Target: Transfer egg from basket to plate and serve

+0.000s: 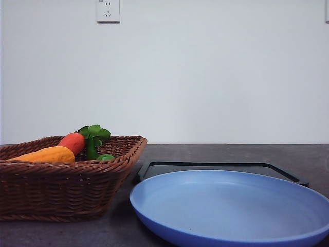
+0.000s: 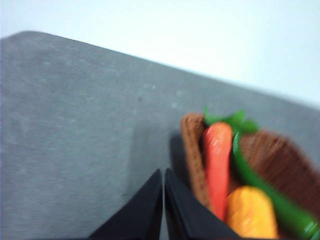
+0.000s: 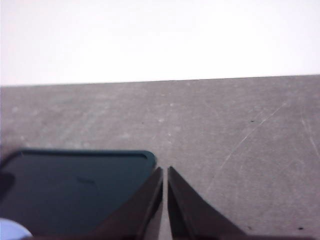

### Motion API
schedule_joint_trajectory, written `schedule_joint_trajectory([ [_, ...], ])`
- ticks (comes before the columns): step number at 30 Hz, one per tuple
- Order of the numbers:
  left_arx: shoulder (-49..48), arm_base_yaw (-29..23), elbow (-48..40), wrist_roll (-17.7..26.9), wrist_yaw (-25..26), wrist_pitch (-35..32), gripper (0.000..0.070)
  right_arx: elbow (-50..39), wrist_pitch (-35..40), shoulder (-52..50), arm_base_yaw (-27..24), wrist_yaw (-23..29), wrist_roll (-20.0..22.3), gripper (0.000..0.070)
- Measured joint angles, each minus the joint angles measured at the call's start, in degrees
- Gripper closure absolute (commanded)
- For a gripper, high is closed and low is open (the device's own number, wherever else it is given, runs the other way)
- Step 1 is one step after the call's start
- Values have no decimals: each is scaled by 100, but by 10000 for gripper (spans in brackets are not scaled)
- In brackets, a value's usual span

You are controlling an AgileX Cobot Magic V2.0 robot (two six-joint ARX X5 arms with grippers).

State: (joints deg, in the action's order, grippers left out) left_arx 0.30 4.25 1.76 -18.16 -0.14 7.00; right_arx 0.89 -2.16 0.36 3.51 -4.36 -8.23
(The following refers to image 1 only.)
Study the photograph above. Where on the blue round plate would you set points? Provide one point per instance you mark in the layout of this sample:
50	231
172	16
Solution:
221	208

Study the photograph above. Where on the brown wicker basket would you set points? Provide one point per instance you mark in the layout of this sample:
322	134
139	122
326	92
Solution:
83	191

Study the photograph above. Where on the black rectangular tray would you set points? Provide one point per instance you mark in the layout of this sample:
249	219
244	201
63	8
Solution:
148	168

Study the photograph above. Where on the small green toy fruit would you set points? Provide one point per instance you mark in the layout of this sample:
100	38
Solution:
105	157

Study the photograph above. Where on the green toy leafy vegetable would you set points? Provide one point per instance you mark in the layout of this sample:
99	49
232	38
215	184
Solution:
93	136

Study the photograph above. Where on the orange toy carrot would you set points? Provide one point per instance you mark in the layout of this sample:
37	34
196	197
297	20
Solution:
74	141

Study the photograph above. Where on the yellow toy vegetable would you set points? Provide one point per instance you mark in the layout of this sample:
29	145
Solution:
56	154

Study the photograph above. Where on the white wall power outlet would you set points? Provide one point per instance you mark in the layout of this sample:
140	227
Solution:
108	11

